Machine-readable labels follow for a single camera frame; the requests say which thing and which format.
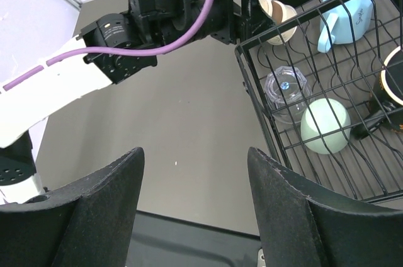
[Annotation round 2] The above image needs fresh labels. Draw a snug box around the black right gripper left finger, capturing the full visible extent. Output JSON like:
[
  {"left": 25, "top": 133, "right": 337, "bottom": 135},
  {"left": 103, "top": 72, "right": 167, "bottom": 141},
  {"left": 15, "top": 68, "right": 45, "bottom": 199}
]
[{"left": 1, "top": 147, "right": 145, "bottom": 266}]

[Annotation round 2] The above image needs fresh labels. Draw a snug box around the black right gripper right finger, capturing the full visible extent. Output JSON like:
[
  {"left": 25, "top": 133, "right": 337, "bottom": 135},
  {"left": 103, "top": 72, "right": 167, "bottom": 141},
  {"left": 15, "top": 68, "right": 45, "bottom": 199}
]
[{"left": 247, "top": 147, "right": 402, "bottom": 266}]

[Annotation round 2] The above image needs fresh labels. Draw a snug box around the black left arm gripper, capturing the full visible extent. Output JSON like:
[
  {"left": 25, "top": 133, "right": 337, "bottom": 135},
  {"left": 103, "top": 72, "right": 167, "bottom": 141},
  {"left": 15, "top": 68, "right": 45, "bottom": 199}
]
[{"left": 201, "top": 0, "right": 276, "bottom": 45}]

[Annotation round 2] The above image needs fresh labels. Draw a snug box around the steel tumbler with cork base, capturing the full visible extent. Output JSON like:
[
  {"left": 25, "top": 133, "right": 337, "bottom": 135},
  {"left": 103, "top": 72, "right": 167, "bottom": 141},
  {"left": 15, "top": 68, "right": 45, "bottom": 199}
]
[{"left": 259, "top": 0, "right": 298, "bottom": 45}]

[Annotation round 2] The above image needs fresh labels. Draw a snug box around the clear plastic glass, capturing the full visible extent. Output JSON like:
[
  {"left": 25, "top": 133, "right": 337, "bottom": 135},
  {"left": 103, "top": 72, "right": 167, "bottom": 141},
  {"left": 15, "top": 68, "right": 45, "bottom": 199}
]
[{"left": 264, "top": 66, "right": 313, "bottom": 124}]

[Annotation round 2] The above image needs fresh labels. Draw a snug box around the light blue ceramic mug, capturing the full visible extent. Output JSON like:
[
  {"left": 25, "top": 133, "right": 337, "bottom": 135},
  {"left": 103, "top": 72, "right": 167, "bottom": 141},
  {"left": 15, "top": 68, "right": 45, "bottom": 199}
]
[{"left": 317, "top": 0, "right": 373, "bottom": 53}]

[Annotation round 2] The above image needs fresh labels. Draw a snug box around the mint green cup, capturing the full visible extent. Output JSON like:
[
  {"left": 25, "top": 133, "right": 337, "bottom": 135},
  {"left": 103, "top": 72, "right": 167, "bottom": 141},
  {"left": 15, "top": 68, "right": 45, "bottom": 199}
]
[{"left": 300, "top": 98, "right": 351, "bottom": 155}]

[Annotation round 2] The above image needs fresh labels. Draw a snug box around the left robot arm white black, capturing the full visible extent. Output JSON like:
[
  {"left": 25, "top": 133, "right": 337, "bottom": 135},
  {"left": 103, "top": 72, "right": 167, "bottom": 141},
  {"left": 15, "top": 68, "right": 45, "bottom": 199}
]
[{"left": 1, "top": 0, "right": 275, "bottom": 204}]

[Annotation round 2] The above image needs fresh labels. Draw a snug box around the black wire dish rack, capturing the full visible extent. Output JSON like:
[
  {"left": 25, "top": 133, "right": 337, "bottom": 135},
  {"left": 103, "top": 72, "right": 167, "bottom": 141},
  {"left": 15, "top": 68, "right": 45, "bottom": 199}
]
[{"left": 236, "top": 0, "right": 402, "bottom": 203}]

